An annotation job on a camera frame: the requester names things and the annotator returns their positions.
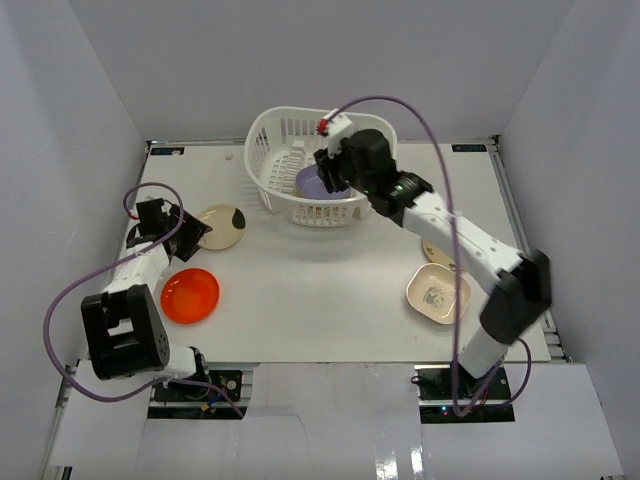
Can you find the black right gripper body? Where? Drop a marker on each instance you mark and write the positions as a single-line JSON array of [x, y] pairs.
[[361, 179]]

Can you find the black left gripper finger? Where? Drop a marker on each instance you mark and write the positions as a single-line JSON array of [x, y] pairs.
[[190, 231], [181, 250]]

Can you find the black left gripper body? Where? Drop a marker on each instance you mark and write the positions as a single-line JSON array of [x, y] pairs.
[[185, 238]]

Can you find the purple square panda plate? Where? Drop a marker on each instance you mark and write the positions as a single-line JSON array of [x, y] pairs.
[[312, 187]]

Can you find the beige round plate black spot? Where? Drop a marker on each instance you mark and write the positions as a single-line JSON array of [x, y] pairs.
[[227, 223]]

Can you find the cream square panda plate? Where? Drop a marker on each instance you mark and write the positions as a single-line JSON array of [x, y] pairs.
[[432, 293]]

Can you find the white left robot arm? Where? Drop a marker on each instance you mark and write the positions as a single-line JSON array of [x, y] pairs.
[[122, 324]]

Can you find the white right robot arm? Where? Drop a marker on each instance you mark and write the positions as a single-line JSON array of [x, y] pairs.
[[517, 285]]

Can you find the white plastic dish bin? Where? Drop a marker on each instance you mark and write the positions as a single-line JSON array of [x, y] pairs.
[[280, 143]]

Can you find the orange round plate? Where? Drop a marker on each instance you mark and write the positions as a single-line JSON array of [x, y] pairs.
[[190, 296]]

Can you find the beige round floral plate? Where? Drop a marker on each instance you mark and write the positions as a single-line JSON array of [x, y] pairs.
[[436, 255]]

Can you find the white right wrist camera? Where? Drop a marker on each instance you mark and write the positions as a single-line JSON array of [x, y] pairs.
[[335, 127]]

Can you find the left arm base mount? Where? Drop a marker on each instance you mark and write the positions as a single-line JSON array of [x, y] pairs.
[[212, 395]]

